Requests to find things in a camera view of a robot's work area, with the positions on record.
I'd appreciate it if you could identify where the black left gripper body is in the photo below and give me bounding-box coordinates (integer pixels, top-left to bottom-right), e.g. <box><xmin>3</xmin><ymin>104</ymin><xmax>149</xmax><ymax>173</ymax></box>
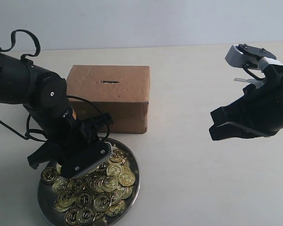
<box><xmin>53</xmin><ymin>113</ymin><xmax>113</xmax><ymax>176</ymax></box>

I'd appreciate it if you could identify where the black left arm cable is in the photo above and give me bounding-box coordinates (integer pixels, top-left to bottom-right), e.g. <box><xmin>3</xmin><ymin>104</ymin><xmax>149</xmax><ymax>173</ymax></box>
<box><xmin>0</xmin><ymin>29</ymin><xmax>109</xmax><ymax>142</ymax></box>

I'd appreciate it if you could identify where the gold coin on plate rim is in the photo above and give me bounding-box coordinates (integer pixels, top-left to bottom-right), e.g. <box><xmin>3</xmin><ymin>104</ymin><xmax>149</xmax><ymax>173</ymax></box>
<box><xmin>41</xmin><ymin>167</ymin><xmax>58</xmax><ymax>185</ymax></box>

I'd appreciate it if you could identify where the brown cardboard slot box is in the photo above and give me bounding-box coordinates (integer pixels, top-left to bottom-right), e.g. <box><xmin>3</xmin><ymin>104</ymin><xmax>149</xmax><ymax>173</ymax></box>
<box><xmin>67</xmin><ymin>65</ymin><xmax>150</xmax><ymax>134</ymax></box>

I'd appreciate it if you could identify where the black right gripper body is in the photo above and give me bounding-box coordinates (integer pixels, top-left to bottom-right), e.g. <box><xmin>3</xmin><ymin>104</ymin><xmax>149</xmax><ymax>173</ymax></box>
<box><xmin>231</xmin><ymin>65</ymin><xmax>283</xmax><ymax>136</ymax></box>

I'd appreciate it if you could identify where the round steel plate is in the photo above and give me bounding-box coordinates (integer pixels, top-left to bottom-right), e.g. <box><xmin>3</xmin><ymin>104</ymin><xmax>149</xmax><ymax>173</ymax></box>
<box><xmin>37</xmin><ymin>138</ymin><xmax>140</xmax><ymax>226</ymax></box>

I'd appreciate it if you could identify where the dark gold coin right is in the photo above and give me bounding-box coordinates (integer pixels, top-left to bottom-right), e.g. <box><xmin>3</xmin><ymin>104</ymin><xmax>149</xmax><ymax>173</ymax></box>
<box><xmin>118</xmin><ymin>171</ymin><xmax>135</xmax><ymax>186</ymax></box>

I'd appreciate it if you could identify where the gold coin centre pile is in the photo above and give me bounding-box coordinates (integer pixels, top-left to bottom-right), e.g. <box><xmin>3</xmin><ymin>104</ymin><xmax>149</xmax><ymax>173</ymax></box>
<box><xmin>101</xmin><ymin>176</ymin><xmax>118</xmax><ymax>193</ymax></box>

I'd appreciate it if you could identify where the gold coin front bottom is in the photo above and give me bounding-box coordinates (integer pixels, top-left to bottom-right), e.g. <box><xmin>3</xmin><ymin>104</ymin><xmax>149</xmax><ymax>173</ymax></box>
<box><xmin>77</xmin><ymin>206</ymin><xmax>95</xmax><ymax>224</ymax></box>

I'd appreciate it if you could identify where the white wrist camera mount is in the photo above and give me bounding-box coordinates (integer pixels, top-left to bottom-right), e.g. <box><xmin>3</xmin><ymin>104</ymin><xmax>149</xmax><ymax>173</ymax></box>
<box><xmin>225</xmin><ymin>44</ymin><xmax>283</xmax><ymax>71</ymax></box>

